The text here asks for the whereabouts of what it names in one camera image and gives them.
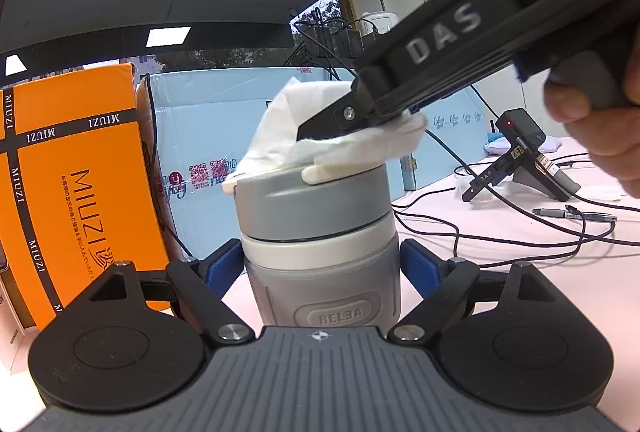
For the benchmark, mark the black device with stand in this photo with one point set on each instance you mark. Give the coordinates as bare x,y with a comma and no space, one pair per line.
520,152

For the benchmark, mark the orange cardboard box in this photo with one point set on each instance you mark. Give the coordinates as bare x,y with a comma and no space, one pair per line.
80,172

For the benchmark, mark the black marker pen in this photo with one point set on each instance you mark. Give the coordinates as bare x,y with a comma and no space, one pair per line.
575,214

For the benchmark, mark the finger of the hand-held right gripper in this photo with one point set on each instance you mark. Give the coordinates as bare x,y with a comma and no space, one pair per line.
332,117

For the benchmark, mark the white paper tissue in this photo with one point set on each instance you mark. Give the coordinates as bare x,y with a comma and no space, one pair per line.
295,112

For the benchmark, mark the small crumpled white paper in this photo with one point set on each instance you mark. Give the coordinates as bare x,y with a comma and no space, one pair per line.
462,187

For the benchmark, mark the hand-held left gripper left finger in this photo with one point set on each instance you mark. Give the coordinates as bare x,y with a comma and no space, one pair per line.
226,264

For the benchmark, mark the pale cloth bundle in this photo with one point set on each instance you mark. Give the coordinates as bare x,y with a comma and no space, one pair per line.
500,145

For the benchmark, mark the small light blue carton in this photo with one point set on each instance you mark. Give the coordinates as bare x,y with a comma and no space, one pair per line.
457,137

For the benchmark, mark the row of black chargers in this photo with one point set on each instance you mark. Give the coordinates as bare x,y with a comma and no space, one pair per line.
330,37

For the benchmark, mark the person's right hand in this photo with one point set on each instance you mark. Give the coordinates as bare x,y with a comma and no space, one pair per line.
605,142

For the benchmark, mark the flat white paper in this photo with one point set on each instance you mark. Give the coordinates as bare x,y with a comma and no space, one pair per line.
600,193

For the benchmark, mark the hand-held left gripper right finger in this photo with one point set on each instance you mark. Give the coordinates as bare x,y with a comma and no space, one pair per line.
417,264

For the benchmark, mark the white kettle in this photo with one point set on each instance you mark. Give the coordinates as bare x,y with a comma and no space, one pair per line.
377,22

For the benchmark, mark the large light blue carton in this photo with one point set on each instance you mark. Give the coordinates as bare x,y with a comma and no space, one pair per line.
215,112

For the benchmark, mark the grey insulated container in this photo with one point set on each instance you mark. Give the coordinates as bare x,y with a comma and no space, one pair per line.
320,212

